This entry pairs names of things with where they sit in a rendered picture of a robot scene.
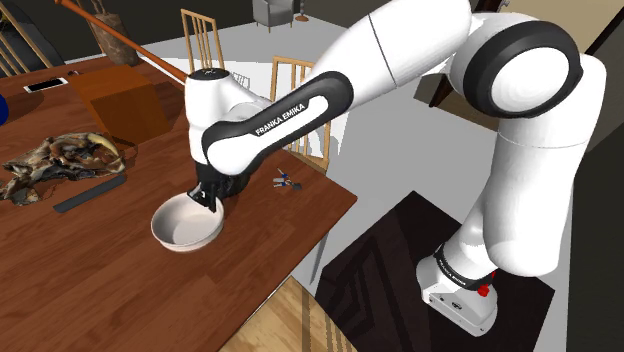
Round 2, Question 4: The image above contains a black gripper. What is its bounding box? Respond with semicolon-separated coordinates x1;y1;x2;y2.
187;162;251;214

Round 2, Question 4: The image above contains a white bowl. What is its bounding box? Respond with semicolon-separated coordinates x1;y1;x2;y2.
150;190;226;254

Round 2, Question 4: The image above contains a bunch of keys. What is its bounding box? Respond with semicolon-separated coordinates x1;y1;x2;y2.
272;167;303;192

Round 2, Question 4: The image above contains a brown wooden table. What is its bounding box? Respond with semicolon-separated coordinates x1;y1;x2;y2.
0;55;359;352

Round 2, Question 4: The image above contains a flat black remote control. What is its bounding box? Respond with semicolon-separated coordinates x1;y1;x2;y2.
52;173;128;215

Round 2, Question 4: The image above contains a light wooden chair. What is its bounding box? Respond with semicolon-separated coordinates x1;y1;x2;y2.
268;55;333;176
0;1;54;78
179;8;226;75

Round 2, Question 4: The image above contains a brown cardboard box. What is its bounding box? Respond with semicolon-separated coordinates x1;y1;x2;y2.
67;64;172;146

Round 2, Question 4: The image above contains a crumpled camouflage cloth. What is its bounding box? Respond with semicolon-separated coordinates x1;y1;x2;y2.
0;131;127;207

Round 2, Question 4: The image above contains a brown wooden bat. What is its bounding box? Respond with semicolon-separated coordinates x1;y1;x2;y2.
53;0;189;85

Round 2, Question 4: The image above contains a dark robot stand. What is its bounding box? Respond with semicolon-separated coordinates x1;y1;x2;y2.
314;189;557;352

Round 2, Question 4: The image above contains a grey armchair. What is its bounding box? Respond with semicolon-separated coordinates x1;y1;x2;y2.
251;0;297;28

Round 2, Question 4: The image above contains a white phone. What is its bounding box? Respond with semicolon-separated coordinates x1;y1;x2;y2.
22;76;70;94

